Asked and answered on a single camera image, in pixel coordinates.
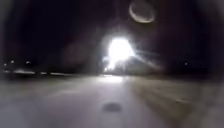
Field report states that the bright street lamp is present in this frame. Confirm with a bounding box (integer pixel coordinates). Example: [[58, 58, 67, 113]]
[[103, 35, 137, 73]]

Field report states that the grey paved path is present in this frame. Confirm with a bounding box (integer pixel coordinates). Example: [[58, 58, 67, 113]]
[[0, 73, 224, 128]]

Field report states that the dark round manhole cover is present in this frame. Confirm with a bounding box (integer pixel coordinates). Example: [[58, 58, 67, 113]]
[[102, 102, 123, 113]]

